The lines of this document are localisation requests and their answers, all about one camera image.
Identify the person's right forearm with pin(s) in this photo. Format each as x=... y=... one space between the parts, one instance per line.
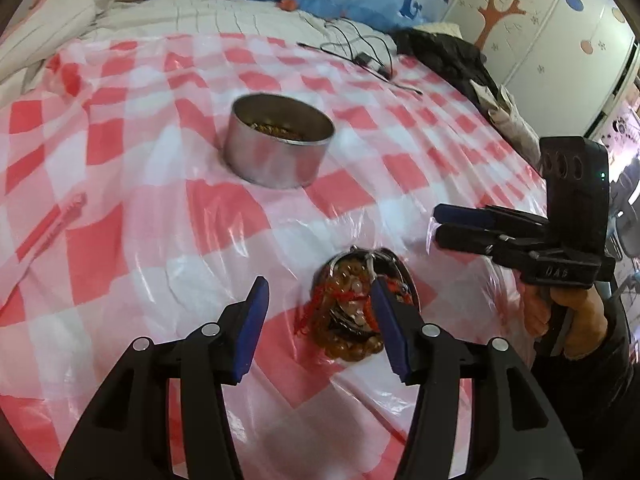
x=600 y=400

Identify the black adapter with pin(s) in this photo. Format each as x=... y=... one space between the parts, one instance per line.
x=364 y=59
x=383 y=73

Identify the person's right hand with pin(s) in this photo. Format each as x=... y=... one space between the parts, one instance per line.
x=585 y=320

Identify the white wardrobe with tree decal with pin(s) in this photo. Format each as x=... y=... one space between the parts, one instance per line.
x=550 y=35

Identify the round metal tin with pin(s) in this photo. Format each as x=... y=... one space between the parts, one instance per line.
x=270 y=160

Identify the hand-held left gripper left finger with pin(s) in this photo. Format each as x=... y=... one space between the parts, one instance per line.
x=250 y=330

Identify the red white checked plastic tablecloth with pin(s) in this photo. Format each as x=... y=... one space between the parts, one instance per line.
x=150 y=240

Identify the silver metal bangle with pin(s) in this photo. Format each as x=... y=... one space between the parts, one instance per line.
x=400 y=264

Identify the black jacket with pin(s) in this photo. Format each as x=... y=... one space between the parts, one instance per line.
x=445 y=52

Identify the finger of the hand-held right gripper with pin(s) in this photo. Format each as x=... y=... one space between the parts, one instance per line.
x=465 y=240
x=460 y=215

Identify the white crumpled cloth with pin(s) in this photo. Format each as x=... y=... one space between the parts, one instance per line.
x=510 y=125

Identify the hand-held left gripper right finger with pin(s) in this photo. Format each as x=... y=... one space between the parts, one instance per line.
x=387 y=325

